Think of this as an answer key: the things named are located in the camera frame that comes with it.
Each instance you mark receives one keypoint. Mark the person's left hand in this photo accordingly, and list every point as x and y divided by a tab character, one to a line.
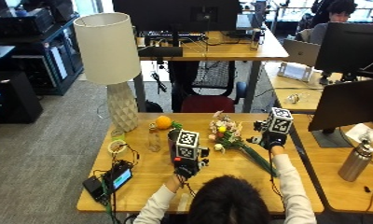
186	168

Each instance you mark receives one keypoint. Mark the person's right hand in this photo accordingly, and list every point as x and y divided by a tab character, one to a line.
273	140

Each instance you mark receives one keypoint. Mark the white marker cube left glove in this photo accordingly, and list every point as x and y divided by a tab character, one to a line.
187	144

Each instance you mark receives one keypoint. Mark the white marker cube glove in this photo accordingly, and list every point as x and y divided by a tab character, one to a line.
187	144
279	122

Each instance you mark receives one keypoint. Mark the flower bouquet with green stems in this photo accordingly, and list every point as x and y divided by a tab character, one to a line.
227	133

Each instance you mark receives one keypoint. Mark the white marker cube right glove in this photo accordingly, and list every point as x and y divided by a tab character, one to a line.
279	122

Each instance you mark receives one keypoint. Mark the green leaf sprig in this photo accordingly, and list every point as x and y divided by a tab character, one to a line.
175	125

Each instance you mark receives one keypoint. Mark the orange fruit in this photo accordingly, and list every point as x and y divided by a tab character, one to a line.
162	122

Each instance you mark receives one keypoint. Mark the clear glasses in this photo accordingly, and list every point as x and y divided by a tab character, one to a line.
294	98

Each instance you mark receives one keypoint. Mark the red office chair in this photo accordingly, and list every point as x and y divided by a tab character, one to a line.
206	93

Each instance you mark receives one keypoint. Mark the black device with lit screen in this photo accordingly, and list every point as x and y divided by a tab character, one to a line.
118	178

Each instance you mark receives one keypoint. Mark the small green tape roll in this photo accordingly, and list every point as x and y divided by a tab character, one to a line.
117	134

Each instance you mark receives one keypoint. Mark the white tablet stand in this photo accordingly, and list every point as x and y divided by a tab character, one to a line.
294	71

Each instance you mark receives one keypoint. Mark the black monitor on grey stand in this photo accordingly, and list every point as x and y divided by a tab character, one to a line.
347	105

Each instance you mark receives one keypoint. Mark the steel water bottle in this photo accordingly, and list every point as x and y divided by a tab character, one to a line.
355	161

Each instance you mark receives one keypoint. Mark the white paper sheet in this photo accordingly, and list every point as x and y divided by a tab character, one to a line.
362	132

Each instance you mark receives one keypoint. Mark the small black box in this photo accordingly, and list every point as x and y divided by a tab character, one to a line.
93	186

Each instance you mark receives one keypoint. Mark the silver laptop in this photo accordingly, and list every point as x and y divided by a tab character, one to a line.
302	53

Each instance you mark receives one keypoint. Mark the small black clip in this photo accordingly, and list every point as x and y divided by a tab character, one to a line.
366	188

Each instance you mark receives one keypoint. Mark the long black bar device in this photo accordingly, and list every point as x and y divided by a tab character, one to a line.
158	51

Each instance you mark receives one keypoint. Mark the black monitor with dark stand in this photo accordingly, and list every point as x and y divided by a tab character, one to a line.
351	46

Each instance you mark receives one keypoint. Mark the white table lamp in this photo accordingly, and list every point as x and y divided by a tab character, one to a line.
108	53

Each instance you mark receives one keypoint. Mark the large black monitor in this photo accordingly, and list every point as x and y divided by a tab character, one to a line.
173	14

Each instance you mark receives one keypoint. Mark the black computer tower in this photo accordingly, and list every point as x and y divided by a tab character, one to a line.
12	96

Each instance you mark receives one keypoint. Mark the black shelf unit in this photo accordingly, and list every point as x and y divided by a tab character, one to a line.
37	46

